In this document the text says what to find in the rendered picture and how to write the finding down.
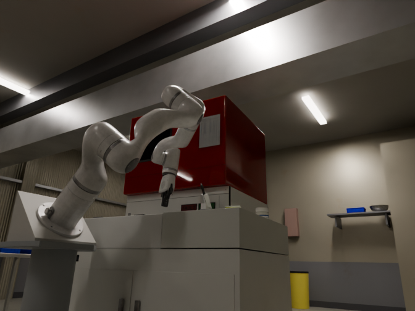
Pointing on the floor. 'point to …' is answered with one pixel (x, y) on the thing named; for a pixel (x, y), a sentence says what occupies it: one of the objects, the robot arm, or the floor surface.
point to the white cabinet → (181, 281)
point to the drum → (299, 289)
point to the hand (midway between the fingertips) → (165, 202)
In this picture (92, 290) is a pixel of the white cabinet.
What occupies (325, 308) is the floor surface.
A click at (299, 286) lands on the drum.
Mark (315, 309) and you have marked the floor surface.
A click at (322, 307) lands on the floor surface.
